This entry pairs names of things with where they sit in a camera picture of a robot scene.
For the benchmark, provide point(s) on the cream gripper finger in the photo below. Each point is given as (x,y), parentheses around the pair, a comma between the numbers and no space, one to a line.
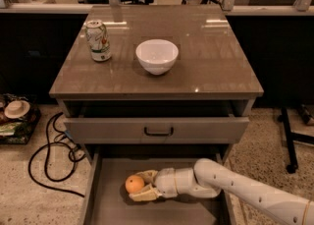
(148,176)
(148,193)

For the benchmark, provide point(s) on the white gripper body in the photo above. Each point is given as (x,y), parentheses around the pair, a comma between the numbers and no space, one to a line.
(165,182)

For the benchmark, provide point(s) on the beige hat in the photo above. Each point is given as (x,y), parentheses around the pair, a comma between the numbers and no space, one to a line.
(16,109)

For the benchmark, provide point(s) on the green white soda can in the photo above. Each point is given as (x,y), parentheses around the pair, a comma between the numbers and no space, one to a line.
(97,40)

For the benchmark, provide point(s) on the black stand with wheel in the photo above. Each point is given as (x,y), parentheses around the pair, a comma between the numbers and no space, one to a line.
(291,137)

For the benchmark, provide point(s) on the black drawer handle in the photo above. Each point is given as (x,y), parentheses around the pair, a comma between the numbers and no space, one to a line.
(158,134)

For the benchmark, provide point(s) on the orange fruit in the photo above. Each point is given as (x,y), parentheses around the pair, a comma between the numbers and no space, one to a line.
(134,183)

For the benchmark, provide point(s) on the grey drawer cabinet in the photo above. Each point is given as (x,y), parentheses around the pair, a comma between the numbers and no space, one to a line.
(177,84)

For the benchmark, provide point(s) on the grey open middle drawer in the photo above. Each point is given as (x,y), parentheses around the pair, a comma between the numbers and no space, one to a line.
(107,202)

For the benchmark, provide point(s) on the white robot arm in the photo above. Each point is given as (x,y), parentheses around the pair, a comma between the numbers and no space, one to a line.
(207,178)

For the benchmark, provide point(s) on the white ceramic bowl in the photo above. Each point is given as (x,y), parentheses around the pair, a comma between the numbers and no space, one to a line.
(157,56)

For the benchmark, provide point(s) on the grey top drawer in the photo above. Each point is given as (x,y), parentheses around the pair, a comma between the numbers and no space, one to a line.
(123,122)

